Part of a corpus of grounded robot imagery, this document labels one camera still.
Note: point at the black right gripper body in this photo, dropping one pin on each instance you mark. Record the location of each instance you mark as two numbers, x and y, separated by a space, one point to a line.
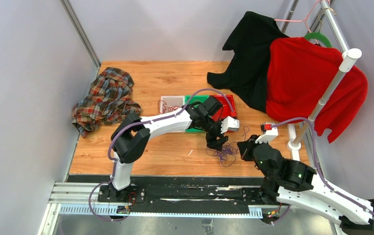
246 154

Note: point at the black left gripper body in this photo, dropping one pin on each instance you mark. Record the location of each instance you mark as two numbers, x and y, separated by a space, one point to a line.
213 130

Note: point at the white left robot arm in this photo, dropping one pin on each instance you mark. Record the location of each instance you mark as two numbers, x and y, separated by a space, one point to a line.
130 139

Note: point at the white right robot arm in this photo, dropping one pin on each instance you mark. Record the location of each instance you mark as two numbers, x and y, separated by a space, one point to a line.
297 184

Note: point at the red plastic bin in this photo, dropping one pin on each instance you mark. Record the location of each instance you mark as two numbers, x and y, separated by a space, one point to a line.
228 108

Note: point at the green plastic bin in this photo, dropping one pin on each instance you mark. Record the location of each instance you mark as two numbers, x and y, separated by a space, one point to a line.
196 99

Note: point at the clear plastic bin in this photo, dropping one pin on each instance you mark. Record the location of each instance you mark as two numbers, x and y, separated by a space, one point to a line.
169 103

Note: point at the red sweater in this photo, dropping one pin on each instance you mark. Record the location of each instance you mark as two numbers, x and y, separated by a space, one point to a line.
298 75

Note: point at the black t-shirt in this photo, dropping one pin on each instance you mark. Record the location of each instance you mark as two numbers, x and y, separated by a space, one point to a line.
246 74

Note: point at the plaid cloth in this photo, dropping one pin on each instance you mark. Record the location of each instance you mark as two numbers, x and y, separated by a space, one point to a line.
108 102

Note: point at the green clothes hanger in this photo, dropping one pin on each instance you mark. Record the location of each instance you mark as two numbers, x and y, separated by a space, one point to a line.
319 37

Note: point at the white clothes rack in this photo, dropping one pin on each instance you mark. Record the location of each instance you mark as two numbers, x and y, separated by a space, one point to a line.
350 57

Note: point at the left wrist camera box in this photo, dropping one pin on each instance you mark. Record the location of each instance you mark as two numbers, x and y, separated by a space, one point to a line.
230 124

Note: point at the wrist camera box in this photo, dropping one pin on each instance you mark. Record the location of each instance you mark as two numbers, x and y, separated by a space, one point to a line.
230 124
269 133

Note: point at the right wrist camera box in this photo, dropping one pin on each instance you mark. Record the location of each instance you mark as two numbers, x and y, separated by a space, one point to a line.
269 133

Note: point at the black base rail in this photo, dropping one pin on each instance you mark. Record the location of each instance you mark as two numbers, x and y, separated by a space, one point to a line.
189 195

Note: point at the pink wire hanger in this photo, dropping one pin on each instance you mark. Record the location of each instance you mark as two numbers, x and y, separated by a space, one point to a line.
289 16

